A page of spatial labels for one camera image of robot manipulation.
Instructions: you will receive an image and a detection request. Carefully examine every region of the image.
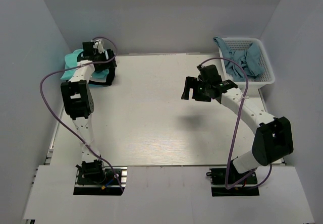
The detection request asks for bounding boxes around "white plastic basket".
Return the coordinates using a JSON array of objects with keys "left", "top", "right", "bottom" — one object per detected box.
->
[{"left": 223, "top": 37, "right": 275, "bottom": 92}]

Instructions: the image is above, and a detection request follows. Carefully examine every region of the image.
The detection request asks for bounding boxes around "teal green t shirt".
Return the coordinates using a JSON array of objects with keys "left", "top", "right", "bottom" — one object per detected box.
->
[{"left": 60, "top": 48, "right": 111, "bottom": 81}]

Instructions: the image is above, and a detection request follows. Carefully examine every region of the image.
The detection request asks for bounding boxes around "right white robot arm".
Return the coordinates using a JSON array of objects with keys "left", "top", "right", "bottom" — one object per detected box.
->
[{"left": 181, "top": 65, "right": 294, "bottom": 183}]

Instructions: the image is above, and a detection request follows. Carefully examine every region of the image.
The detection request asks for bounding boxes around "grey blue crumpled t shirt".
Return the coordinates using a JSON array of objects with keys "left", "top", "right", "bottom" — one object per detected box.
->
[{"left": 213, "top": 37, "right": 264, "bottom": 82}]

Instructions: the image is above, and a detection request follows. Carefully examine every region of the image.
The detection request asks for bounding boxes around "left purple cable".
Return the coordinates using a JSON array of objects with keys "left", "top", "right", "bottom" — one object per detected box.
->
[{"left": 40, "top": 36, "right": 124, "bottom": 192}]

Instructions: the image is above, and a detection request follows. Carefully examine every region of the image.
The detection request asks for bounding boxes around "purple cable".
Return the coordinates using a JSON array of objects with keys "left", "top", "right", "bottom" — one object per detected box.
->
[
  {"left": 40, "top": 36, "right": 124, "bottom": 192},
  {"left": 197, "top": 57, "right": 273, "bottom": 191}
]

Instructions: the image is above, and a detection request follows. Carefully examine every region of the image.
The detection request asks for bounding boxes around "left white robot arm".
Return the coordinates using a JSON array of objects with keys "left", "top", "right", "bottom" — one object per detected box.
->
[{"left": 61, "top": 37, "right": 117, "bottom": 183}]

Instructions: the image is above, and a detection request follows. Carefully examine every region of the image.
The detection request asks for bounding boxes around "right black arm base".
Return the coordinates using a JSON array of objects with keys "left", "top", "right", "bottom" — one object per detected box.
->
[{"left": 206, "top": 167, "right": 259, "bottom": 197}]

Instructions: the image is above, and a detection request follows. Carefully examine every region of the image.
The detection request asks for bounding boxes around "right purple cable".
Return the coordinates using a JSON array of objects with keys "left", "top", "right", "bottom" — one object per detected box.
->
[{"left": 197, "top": 57, "right": 273, "bottom": 191}]

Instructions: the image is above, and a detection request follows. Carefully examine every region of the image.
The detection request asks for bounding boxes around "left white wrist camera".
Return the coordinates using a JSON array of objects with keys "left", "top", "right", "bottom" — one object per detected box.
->
[{"left": 92, "top": 38, "right": 104, "bottom": 53}]

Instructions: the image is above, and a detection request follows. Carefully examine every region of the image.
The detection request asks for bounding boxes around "folded black t shirt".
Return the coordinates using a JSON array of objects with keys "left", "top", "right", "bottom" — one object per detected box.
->
[{"left": 86, "top": 54, "right": 117, "bottom": 86}]

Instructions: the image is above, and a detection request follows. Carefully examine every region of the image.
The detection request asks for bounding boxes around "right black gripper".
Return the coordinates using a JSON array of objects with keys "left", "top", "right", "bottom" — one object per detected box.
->
[{"left": 181, "top": 77, "right": 211, "bottom": 102}]

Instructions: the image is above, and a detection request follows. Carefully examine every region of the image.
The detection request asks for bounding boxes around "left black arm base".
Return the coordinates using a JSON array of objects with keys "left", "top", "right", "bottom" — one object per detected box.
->
[{"left": 73, "top": 167, "right": 127, "bottom": 196}]

